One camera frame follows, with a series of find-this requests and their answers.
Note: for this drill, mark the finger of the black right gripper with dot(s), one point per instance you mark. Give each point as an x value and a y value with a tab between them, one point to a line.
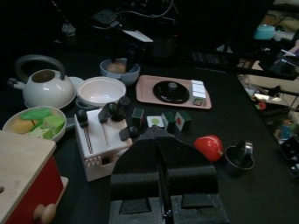
131	59
114	54

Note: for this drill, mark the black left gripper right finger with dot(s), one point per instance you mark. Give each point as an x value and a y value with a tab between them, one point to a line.
191	178

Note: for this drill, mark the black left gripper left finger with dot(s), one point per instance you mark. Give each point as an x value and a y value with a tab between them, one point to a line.
136	175

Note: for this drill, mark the brown toy egg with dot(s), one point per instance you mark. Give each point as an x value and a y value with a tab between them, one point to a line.
116	67

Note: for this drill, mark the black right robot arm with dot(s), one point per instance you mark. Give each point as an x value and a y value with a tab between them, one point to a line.
163	29

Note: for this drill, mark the red toy pepper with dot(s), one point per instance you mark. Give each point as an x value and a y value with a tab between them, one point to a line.
208	147

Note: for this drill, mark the pink tray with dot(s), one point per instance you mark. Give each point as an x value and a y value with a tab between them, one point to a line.
146	93

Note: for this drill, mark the white knife block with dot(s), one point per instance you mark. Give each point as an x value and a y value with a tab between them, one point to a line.
99	151

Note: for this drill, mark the white bowl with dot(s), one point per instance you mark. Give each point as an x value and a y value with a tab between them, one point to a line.
100	90

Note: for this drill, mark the small black cup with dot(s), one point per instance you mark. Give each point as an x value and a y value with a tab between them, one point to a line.
238	163

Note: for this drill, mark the pale round plate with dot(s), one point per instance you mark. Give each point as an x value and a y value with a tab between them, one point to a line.
76	82

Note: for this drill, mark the black round lid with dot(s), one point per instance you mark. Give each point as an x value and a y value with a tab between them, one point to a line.
171	92

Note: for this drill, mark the white toy block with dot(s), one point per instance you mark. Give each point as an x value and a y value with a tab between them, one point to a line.
199	95
196	82
199	88

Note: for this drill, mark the grey-green pot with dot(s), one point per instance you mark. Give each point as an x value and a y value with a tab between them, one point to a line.
86	104

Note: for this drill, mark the dark green domino block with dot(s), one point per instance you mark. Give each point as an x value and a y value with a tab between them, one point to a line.
138	116
168	121

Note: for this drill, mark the green domino red dot face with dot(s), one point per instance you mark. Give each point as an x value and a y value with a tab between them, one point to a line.
183	120

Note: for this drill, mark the white text label sticker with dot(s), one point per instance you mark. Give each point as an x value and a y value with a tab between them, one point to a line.
210	58

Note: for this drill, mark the white block coloured print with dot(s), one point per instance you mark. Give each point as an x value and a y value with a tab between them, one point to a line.
199	101

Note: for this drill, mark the light green toy cube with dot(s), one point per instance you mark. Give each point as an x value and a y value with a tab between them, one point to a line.
54	124

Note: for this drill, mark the bright green toy vegetable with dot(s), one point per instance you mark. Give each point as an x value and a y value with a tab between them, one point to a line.
35	113

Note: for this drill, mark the wooden shape sorter box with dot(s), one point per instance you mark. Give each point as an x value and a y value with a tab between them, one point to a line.
23	163

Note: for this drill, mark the small red round object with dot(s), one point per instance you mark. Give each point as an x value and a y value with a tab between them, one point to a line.
262	105

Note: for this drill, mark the yellow toy vegetable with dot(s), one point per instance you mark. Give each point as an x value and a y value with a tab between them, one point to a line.
23	126

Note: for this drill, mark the teal container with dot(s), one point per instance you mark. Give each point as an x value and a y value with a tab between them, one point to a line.
263	32

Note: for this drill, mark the cream pan with vegetables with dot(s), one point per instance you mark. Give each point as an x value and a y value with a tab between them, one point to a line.
11	124

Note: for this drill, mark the grey frame clamp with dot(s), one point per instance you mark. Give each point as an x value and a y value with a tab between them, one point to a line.
68	29

